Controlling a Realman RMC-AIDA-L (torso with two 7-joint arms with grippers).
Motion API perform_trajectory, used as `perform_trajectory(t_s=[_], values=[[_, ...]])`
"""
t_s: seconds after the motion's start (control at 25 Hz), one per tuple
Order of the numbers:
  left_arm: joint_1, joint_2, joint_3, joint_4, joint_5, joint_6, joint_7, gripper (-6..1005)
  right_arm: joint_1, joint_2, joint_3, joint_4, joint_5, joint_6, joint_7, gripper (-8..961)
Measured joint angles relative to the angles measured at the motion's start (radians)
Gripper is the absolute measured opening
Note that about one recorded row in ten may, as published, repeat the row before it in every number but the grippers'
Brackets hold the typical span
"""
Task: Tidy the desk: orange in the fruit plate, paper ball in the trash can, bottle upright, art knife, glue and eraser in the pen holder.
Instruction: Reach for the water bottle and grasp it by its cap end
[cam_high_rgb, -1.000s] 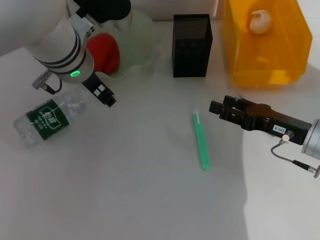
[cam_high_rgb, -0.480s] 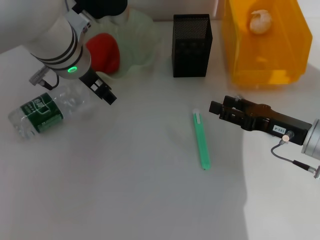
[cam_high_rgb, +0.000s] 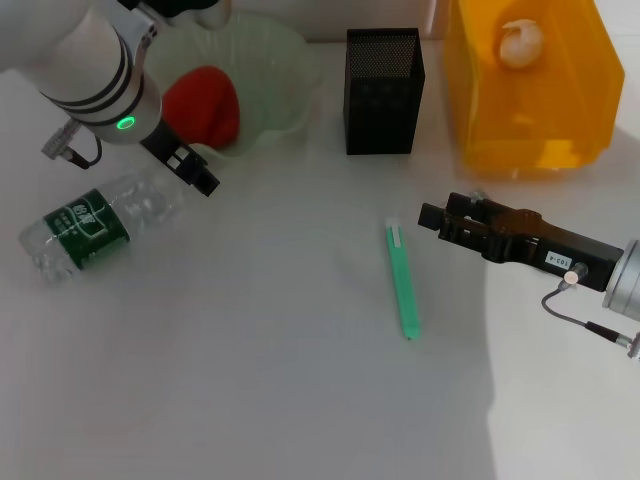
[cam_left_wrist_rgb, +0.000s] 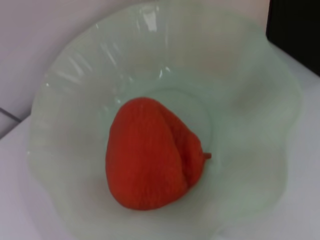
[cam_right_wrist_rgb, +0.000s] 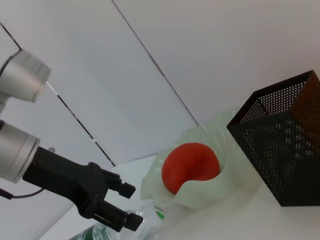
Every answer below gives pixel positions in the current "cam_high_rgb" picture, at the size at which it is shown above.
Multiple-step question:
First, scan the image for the green retractable pen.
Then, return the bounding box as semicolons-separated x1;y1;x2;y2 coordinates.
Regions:
384;217;422;343

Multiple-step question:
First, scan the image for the pale green ruffled fruit bowl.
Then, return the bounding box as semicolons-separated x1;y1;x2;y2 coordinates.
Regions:
149;13;324;160

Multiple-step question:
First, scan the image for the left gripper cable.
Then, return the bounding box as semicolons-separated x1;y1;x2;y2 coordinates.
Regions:
42;119;104;169

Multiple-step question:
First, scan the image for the yellow plastic storage bin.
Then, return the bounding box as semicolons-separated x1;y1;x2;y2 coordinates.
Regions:
443;0;626;174

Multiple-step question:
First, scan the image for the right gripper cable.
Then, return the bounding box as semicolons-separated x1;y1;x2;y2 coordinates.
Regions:
541;262;640;359

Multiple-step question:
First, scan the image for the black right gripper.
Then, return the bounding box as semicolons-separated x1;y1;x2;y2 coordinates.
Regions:
418;192;626;293

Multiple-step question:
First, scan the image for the clear bottle with green label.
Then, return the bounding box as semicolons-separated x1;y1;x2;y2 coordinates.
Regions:
19;167;189;286

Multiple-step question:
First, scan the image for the red-orange fruit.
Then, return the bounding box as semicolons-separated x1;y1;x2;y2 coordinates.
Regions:
163;65;243;147

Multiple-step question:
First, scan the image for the white paper ball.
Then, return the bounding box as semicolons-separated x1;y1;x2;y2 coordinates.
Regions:
497;18;545;68

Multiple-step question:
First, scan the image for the black mesh pen holder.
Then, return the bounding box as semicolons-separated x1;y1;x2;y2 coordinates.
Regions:
343;28;426;156

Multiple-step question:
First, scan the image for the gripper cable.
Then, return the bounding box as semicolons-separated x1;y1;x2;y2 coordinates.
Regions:
42;119;104;169
541;262;640;359

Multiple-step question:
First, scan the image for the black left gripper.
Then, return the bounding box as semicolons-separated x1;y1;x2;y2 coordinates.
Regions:
140;122;221;197

